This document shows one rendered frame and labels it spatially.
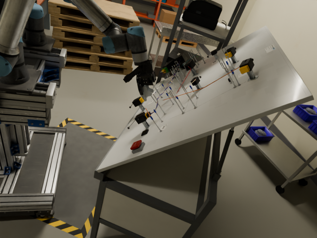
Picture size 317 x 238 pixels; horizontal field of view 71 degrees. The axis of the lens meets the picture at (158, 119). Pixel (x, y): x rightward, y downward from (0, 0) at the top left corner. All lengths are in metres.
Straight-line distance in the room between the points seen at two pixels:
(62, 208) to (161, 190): 1.05
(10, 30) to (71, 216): 1.50
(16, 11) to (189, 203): 1.22
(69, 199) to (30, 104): 1.07
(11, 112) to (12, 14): 0.58
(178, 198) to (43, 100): 0.93
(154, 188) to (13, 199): 1.07
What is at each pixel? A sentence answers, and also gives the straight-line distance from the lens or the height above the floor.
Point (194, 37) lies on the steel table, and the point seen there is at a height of 0.89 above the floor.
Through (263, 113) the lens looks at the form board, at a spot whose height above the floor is 1.53.
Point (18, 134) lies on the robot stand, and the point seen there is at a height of 0.57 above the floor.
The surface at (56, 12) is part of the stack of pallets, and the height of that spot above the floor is 0.83.
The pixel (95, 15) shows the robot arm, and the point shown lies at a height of 1.56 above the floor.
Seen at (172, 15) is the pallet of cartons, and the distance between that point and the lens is 6.53.
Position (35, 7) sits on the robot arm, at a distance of 1.73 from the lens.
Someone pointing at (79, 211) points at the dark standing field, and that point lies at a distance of 2.13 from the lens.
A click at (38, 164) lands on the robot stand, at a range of 2.16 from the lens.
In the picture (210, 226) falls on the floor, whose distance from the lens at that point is 2.37.
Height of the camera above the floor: 1.87
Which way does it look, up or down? 36 degrees down
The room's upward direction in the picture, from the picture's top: 19 degrees clockwise
